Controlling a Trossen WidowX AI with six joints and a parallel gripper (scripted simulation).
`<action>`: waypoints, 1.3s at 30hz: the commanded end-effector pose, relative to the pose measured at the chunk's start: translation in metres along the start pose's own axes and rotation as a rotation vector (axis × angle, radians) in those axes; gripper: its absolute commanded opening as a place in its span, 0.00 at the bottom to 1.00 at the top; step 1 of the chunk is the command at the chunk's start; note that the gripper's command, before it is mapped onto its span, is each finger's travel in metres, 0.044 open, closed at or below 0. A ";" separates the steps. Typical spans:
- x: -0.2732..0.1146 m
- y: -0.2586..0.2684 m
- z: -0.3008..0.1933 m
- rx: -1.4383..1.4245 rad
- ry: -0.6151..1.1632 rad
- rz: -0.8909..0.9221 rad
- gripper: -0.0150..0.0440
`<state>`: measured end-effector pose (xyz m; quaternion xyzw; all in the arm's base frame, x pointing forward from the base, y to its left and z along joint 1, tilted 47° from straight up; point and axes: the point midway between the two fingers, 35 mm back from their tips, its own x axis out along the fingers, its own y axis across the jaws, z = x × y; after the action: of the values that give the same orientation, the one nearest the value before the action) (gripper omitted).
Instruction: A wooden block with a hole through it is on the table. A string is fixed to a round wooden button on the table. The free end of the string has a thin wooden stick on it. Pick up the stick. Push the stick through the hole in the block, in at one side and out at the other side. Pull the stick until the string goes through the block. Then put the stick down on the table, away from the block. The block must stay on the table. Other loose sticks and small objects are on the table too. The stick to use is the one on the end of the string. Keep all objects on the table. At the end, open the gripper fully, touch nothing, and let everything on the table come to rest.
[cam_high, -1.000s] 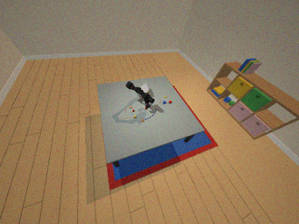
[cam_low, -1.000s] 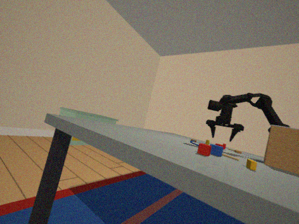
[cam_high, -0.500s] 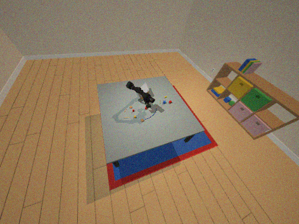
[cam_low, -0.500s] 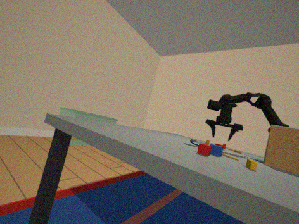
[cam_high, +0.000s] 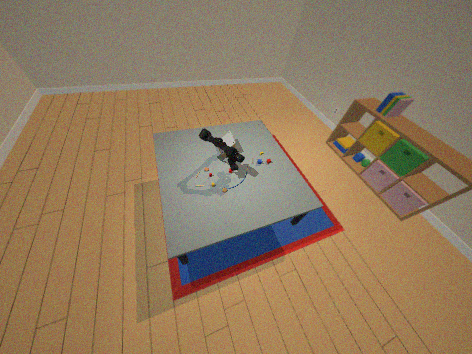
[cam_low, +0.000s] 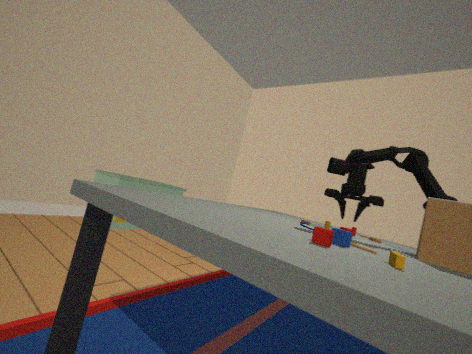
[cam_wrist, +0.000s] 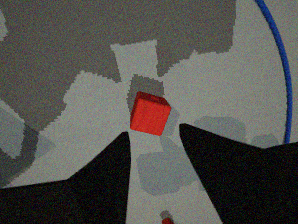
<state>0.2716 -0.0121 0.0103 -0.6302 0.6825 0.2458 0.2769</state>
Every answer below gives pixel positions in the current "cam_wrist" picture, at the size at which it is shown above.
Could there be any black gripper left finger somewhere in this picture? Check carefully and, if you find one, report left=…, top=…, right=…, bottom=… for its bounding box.
left=0, top=132, right=131, bottom=224

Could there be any thin wooden stick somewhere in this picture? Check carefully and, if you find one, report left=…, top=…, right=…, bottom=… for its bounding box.
left=254, top=0, right=293, bottom=144

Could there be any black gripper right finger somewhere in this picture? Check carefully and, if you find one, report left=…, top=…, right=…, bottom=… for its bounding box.
left=179, top=123, right=298, bottom=224

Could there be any red square block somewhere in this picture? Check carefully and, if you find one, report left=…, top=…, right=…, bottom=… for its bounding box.
left=130, top=91, right=171, bottom=136

